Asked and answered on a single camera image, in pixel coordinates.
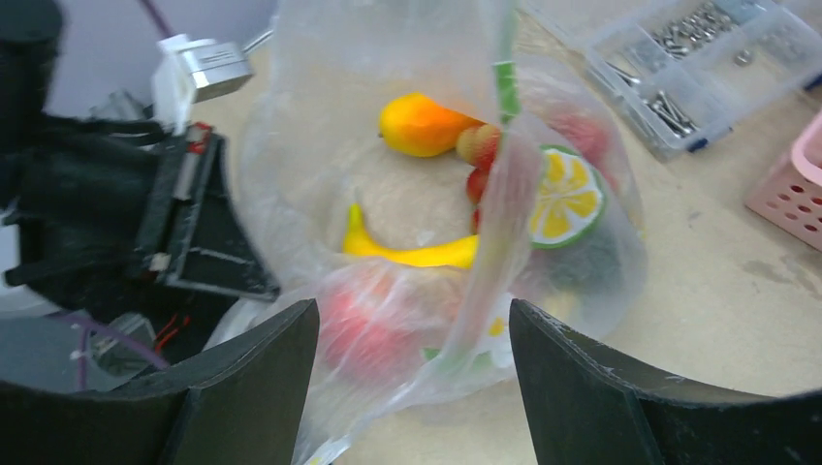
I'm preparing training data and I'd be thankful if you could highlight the small yellow fake banana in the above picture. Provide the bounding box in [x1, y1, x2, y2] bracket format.
[341, 202, 482, 271]

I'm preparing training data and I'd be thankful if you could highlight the red fake grape bunch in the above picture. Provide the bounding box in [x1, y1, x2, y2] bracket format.
[456, 124, 501, 234]

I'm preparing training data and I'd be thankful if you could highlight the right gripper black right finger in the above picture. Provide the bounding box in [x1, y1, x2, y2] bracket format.
[509, 299, 821, 464]

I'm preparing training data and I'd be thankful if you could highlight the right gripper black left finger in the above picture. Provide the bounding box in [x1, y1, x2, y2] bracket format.
[1, 299, 320, 464]

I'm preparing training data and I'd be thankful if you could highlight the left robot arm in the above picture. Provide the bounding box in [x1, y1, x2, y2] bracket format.
[1, 1, 279, 320]

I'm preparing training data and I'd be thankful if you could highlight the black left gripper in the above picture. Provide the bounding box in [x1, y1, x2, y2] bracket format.
[1, 117, 279, 320]

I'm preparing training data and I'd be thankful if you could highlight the pink plastic basket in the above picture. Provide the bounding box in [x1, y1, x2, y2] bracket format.
[744, 114, 821, 251]

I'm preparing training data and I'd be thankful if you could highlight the pink red fake peach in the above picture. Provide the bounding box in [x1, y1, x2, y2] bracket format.
[317, 285, 442, 384]

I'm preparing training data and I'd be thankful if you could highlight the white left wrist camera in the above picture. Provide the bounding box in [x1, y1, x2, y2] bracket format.
[151, 34, 254, 136]

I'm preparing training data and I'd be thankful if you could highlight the orange fake fruit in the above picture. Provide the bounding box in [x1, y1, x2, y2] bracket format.
[378, 93, 483, 158]

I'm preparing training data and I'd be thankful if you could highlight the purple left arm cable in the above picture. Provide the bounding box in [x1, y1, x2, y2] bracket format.
[50, 0, 174, 392]

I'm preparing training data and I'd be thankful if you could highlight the clear plastic bag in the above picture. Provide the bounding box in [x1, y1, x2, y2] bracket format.
[220, 1, 648, 464]

